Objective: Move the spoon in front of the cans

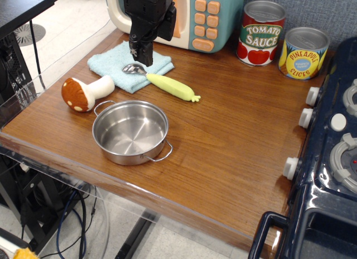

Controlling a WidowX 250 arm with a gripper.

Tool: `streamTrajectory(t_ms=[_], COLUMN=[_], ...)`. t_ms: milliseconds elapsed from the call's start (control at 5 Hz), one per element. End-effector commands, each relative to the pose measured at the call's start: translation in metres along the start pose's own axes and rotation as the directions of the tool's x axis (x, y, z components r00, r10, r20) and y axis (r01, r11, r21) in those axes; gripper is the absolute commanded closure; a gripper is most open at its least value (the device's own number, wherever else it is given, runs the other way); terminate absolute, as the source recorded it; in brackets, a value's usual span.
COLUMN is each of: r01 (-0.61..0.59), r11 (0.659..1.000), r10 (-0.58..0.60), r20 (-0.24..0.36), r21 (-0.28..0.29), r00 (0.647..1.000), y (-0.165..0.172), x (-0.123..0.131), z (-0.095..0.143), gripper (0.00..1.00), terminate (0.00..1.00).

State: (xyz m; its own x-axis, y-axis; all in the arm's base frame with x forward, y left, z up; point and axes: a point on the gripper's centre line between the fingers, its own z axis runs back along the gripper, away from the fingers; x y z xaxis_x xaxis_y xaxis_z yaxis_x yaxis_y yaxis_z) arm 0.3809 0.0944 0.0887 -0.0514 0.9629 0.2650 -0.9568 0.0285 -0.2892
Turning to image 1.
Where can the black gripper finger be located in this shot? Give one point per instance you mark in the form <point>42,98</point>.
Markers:
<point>141,48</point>

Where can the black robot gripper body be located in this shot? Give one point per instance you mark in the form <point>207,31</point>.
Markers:
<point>151,19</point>

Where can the spoon with green handle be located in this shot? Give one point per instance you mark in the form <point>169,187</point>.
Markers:
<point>167,84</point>

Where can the light blue folded cloth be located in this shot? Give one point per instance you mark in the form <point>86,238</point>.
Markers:
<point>117,63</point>

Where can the toy microwave teal and cream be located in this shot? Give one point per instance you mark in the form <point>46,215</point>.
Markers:
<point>201,25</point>

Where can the plush brown mushroom toy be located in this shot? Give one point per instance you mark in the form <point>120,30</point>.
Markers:
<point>81,97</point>

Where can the small stainless steel pot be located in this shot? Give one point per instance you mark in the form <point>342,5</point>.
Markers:
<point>131,132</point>

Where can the tomato sauce can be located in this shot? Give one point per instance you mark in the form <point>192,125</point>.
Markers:
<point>262,26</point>

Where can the black side desk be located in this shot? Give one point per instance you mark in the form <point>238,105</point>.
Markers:
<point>15,13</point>

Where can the pineapple slices can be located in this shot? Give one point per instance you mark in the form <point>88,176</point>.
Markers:
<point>303,53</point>

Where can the white stove knob upper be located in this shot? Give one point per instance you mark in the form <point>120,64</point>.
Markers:
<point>312,96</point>

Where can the white stove knob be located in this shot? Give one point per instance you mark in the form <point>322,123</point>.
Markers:
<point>305,117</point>
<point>312,96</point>
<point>290,167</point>

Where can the white stove knob middle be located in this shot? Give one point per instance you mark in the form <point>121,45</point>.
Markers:
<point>305,117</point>

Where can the white stove knob lower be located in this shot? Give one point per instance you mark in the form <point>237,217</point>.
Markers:
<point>290,167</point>

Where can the black table leg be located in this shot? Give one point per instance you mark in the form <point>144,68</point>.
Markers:
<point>134,239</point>

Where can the dark blue toy stove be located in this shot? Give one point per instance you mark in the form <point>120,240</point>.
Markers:
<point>321,218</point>

